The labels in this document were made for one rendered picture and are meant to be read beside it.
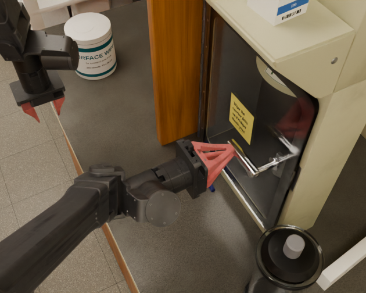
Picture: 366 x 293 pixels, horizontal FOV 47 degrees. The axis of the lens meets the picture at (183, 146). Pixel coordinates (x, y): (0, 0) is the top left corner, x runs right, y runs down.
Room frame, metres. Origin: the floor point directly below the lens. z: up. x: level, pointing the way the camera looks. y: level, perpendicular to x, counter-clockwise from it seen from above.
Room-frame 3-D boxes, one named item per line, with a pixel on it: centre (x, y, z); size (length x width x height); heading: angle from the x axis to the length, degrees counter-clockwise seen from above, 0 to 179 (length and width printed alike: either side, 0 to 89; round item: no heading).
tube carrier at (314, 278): (0.28, -0.17, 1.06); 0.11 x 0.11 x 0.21
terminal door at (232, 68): (0.53, -0.12, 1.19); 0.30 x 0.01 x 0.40; 27
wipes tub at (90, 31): (0.99, 0.27, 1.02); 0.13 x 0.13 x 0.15
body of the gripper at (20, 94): (0.65, 0.31, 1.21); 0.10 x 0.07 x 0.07; 118
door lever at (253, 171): (0.45, -0.12, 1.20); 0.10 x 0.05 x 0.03; 27
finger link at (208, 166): (0.45, -0.05, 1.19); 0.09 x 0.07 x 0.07; 119
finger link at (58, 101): (0.65, 0.30, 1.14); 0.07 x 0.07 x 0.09; 28
